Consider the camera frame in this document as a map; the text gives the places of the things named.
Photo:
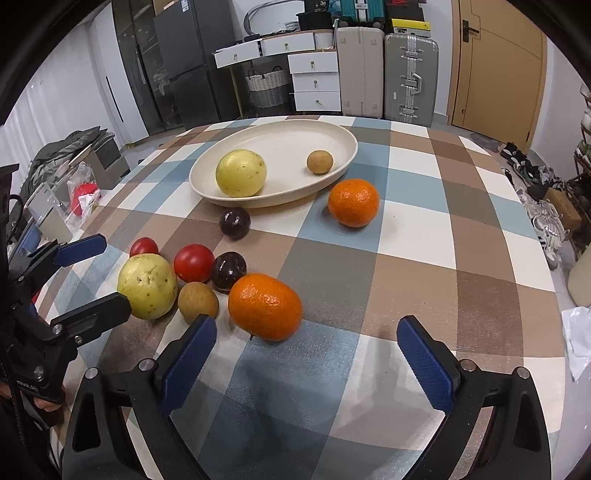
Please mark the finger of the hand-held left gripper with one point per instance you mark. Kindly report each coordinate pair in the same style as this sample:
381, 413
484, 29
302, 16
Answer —
97, 316
83, 249

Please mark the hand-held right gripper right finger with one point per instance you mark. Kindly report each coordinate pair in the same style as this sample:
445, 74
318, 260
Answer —
425, 364

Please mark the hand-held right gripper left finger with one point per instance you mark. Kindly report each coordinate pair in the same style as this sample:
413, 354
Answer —
189, 362

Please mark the speckled yellow-green round fruit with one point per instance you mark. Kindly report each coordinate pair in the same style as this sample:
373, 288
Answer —
147, 287

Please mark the small brown round fruit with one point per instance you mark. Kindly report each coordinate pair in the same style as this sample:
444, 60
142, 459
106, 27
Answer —
319, 162
198, 302

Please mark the small red tomato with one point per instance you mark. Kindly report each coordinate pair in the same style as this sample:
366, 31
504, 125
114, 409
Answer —
144, 246

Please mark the orange mandarin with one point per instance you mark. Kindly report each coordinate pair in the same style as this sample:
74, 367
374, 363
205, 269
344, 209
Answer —
265, 307
353, 203

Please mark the dark red cherry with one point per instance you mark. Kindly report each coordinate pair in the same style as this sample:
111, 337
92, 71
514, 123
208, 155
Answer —
228, 272
234, 223

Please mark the cream oval plate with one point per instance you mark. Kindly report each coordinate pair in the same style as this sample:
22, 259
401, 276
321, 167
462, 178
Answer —
286, 143

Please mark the person's left hand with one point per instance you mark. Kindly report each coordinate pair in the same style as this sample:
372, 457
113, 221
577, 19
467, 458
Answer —
46, 405

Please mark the white box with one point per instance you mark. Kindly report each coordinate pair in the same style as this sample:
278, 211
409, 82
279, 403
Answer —
46, 210

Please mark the clear plastic bag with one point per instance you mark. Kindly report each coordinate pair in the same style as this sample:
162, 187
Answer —
83, 194

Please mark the open cardboard box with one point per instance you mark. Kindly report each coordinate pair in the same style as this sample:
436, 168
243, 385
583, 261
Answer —
104, 161

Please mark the grey jacket pile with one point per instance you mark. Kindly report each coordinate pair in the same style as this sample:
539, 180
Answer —
60, 150

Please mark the checked tablecloth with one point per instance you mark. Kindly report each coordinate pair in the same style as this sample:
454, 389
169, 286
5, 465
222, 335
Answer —
406, 258

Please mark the smooth yellow-green round fruit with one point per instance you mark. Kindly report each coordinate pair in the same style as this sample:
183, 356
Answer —
241, 174

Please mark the dark glass cabinet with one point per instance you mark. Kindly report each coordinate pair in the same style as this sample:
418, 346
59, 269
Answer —
134, 69

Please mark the row of shoes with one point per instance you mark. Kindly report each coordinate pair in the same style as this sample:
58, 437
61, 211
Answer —
542, 217

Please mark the white wardrobe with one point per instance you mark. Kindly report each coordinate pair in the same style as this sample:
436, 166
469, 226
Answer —
117, 50

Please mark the dark grey refrigerator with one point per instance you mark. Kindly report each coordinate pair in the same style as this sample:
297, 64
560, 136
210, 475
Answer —
189, 50

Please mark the dark doormat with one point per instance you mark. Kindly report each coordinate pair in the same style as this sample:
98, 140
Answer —
485, 142

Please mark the woven basket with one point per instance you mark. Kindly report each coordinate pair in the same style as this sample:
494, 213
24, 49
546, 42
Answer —
268, 87

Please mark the white dressing table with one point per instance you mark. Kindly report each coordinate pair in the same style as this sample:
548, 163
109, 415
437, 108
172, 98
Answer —
316, 83

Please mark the wooden door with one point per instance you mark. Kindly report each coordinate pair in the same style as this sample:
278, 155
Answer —
498, 78

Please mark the beige suitcase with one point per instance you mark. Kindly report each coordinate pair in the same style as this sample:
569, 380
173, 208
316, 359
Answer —
360, 74

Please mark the silver suitcase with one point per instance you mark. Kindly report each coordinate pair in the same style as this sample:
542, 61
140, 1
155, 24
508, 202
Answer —
408, 60

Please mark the white ribbed appliance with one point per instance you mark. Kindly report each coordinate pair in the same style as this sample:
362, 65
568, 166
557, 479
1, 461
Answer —
324, 39

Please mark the black bin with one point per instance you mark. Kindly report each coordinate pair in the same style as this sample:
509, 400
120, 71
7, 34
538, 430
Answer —
314, 21

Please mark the black and yellow box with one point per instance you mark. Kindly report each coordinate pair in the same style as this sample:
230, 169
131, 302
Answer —
408, 26

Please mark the black and red box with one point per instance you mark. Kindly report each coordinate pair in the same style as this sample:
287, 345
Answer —
402, 7

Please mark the teal suitcase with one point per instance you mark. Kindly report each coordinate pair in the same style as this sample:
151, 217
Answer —
362, 11

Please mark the silver oval mirror frame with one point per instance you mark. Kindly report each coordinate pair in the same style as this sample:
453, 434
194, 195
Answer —
251, 16

